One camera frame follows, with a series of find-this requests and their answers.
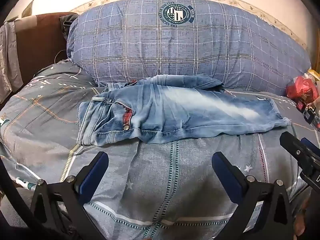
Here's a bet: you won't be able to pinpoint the brown headboard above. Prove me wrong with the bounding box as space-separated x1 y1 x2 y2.
14 12 78 90

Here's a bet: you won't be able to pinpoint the yellow plastic bag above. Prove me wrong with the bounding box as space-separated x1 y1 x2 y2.
304 69 320 81

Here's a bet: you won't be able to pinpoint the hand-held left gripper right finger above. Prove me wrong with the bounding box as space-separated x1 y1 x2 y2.
211 152 294 240

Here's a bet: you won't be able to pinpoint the red and black packet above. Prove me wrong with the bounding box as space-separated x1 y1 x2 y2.
296 97 320 131

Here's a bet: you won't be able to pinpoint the red plastic bag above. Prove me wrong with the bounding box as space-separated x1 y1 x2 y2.
286 76 318 101

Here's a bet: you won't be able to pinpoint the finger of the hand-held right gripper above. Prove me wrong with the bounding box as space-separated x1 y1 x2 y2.
279 131 320 174
300 137 320 155

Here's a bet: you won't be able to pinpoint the grey hanging cloth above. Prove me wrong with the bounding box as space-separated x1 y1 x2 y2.
0 20 24 103

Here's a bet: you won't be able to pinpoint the small wall picture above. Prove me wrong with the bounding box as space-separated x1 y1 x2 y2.
21 4 33 18

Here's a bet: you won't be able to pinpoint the grey patterned bed sheet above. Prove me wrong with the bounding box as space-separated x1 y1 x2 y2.
0 60 320 240

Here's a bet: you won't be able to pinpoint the light blue denim pants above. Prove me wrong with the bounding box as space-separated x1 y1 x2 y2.
77 73 292 145

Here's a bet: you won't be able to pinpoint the blue plaid pillow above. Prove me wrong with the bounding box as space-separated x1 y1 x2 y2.
66 0 312 92

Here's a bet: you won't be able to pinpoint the thin white cable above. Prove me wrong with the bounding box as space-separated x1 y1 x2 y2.
54 49 67 64

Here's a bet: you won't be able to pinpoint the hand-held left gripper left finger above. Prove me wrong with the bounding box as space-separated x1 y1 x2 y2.
29 151 109 240

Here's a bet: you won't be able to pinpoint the dark cloth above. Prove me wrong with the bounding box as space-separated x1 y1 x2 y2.
59 14 80 38

